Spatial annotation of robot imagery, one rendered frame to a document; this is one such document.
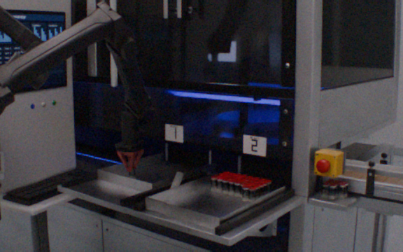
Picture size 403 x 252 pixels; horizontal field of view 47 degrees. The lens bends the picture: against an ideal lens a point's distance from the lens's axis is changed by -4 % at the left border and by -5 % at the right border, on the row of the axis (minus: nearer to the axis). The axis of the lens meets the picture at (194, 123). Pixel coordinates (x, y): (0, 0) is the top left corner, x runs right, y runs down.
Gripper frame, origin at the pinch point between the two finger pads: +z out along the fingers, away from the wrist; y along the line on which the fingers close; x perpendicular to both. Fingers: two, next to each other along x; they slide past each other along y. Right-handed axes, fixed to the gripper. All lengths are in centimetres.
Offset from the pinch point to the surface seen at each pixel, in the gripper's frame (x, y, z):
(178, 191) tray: -22.4, -10.0, 2.0
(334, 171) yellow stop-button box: -67, 2, -6
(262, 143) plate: -43.1, 8.7, -10.7
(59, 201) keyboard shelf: 24.1, -10.6, 12.5
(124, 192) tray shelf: -4.9, -13.0, 4.1
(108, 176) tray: 5.8, -5.4, 2.3
